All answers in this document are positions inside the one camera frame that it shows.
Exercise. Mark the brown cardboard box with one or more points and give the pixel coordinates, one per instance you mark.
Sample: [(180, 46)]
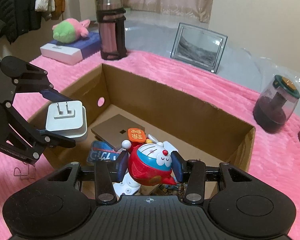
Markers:
[(165, 100)]

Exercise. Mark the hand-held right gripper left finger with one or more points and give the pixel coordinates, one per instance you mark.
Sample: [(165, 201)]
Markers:
[(122, 165)]

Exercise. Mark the black puffer jacket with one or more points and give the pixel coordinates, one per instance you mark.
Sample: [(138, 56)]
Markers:
[(17, 5)]

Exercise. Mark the gold square router panel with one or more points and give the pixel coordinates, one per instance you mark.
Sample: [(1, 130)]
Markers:
[(110, 130)]

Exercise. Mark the red blue cat toy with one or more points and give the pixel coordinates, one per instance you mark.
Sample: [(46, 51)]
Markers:
[(150, 162)]

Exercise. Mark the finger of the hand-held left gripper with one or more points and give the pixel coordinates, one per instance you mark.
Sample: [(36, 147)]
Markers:
[(57, 140), (55, 96)]

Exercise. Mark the pink fleece blanket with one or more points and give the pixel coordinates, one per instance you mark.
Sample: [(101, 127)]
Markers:
[(277, 167)]

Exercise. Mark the blue white packet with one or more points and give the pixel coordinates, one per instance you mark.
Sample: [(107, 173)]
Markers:
[(100, 152)]

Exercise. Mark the glass picture frame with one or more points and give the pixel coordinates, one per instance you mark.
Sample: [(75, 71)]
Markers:
[(197, 45)]

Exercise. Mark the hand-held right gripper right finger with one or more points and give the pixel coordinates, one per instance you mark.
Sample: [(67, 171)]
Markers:
[(177, 165)]

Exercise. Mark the glass jar with dark lid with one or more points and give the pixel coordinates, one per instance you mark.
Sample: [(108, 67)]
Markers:
[(272, 105)]

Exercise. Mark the green pink plush toy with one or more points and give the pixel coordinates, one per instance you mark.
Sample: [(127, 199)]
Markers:
[(67, 30)]

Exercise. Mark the white flat box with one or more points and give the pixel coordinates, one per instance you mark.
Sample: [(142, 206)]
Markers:
[(60, 52)]

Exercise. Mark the white power adapter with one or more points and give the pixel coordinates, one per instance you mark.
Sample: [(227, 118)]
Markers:
[(65, 125)]

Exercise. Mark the blue flat box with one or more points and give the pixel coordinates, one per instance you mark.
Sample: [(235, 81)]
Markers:
[(90, 42)]

